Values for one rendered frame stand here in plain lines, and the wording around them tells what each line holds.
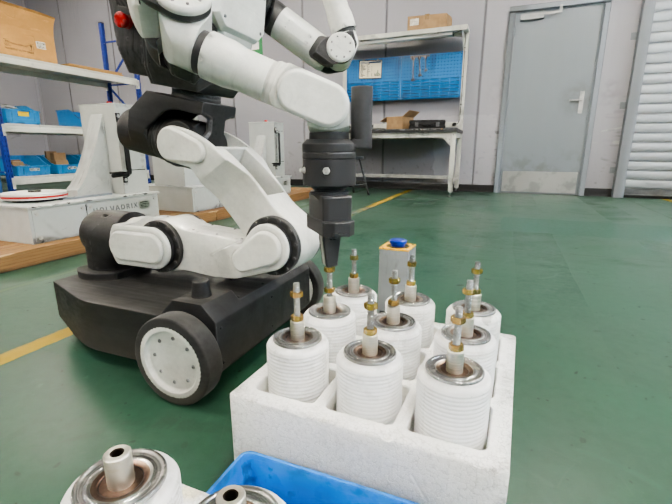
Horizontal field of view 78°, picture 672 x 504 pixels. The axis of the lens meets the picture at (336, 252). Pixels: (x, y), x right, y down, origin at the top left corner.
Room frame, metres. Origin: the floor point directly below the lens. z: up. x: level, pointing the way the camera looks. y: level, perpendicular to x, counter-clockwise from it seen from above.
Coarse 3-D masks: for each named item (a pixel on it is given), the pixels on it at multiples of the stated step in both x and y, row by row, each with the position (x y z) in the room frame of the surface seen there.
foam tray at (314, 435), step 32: (512, 352) 0.67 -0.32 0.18; (256, 384) 0.57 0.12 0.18; (512, 384) 0.57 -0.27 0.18; (256, 416) 0.53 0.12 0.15; (288, 416) 0.51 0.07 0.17; (320, 416) 0.49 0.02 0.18; (352, 416) 0.49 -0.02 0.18; (256, 448) 0.53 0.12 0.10; (288, 448) 0.51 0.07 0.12; (320, 448) 0.49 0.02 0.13; (352, 448) 0.47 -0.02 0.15; (384, 448) 0.45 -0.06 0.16; (416, 448) 0.43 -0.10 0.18; (448, 448) 0.43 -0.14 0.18; (352, 480) 0.47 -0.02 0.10; (384, 480) 0.45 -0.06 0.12; (416, 480) 0.43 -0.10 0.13; (448, 480) 0.42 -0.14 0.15; (480, 480) 0.40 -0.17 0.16
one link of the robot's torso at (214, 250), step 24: (192, 216) 1.16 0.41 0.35; (168, 240) 1.04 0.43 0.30; (192, 240) 1.05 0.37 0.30; (216, 240) 1.02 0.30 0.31; (240, 240) 0.99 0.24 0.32; (264, 240) 0.91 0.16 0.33; (168, 264) 1.06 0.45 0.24; (192, 264) 1.05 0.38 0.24; (216, 264) 1.02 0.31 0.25; (240, 264) 0.94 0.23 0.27; (264, 264) 0.91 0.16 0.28
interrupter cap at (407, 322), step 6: (384, 312) 0.68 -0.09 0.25; (378, 318) 0.65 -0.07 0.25; (384, 318) 0.66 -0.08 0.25; (402, 318) 0.66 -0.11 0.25; (408, 318) 0.66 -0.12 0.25; (378, 324) 0.63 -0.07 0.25; (384, 324) 0.63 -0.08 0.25; (402, 324) 0.63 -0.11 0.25; (408, 324) 0.63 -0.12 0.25; (414, 324) 0.63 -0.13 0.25; (384, 330) 0.61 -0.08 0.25; (390, 330) 0.61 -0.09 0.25; (396, 330) 0.61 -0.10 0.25; (402, 330) 0.61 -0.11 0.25
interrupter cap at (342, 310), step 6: (312, 306) 0.71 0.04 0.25; (318, 306) 0.71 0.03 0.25; (336, 306) 0.71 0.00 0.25; (342, 306) 0.71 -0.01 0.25; (348, 306) 0.71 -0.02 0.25; (312, 312) 0.68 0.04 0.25; (318, 312) 0.68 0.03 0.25; (336, 312) 0.69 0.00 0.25; (342, 312) 0.68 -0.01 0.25; (348, 312) 0.68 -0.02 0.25; (318, 318) 0.66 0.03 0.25; (324, 318) 0.66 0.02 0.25; (330, 318) 0.66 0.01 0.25; (336, 318) 0.66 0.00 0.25
